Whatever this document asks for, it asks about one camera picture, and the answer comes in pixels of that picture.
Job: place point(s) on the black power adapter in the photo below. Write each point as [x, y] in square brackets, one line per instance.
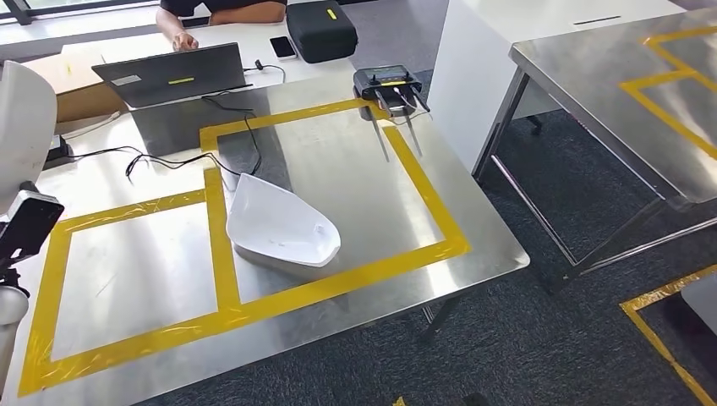
[56, 150]

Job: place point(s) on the black remote controller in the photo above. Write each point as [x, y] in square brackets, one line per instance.
[386, 84]

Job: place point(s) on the dark grey laptop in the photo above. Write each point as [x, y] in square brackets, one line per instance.
[168, 73]

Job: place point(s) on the white desk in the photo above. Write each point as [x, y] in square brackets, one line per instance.
[235, 36]

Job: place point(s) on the black carrying case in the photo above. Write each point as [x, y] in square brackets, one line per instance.
[322, 31]

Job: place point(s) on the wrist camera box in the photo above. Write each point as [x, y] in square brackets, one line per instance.
[28, 230]

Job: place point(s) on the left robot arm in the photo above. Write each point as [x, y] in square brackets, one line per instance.
[11, 325]

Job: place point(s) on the yellow floor tape square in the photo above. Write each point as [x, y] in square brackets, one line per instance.
[650, 338]
[399, 402]

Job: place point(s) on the steel workbench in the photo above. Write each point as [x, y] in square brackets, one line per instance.
[605, 112]
[364, 213]

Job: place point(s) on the person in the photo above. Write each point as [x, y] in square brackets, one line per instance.
[224, 11]

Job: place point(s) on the black smartphone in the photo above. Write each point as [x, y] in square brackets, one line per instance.
[283, 47]

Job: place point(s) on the brown cardboard box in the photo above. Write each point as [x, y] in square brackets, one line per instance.
[78, 84]

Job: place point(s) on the yellow tape marking on bench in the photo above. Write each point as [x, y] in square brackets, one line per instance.
[666, 118]
[221, 241]

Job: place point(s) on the white cabinet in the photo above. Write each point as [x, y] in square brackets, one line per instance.
[504, 67]

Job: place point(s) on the white plastic shell part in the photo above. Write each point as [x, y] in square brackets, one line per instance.
[280, 224]
[22, 129]

